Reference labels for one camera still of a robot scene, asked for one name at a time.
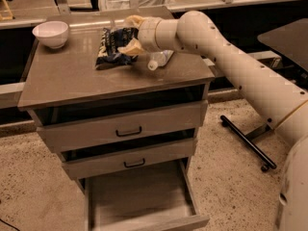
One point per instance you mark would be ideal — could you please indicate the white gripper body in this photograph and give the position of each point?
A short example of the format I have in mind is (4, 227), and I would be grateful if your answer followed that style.
(148, 34)

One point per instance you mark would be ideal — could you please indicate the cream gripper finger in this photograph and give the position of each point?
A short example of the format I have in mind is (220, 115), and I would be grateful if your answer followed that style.
(133, 48)
(134, 21)

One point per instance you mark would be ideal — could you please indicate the blue chip bag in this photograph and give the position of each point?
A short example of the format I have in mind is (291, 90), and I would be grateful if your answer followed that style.
(108, 55)

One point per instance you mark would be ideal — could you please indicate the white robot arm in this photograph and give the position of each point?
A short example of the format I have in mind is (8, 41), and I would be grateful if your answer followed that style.
(198, 35)

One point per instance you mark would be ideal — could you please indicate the grey drawer cabinet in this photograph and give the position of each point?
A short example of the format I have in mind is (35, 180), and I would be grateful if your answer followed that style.
(63, 85)

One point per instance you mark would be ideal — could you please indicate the top grey drawer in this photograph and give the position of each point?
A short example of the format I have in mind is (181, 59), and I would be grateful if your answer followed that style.
(96, 131)

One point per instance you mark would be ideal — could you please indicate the middle grey drawer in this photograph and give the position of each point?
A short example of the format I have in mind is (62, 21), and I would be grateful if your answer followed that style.
(113, 162)

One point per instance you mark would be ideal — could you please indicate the bottom grey open drawer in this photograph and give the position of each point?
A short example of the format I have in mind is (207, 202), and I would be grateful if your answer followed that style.
(153, 198)

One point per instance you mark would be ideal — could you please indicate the clear plastic water bottle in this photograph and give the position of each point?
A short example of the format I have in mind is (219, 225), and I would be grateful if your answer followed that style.
(159, 59)

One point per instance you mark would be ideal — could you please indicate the white bowl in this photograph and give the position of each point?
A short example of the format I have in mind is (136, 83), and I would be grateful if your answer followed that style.
(53, 34)

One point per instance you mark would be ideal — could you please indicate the black rolling side table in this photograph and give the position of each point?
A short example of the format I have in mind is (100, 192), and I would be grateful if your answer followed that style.
(256, 135)

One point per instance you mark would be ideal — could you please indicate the black top drawer handle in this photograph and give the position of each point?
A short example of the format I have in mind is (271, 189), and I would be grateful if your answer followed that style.
(129, 133)

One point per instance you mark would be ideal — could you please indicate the black drawer handle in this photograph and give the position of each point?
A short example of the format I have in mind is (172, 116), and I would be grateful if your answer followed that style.
(135, 164)
(129, 133)

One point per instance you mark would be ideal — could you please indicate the black middle drawer handle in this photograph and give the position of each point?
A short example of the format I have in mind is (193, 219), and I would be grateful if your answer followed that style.
(135, 164)

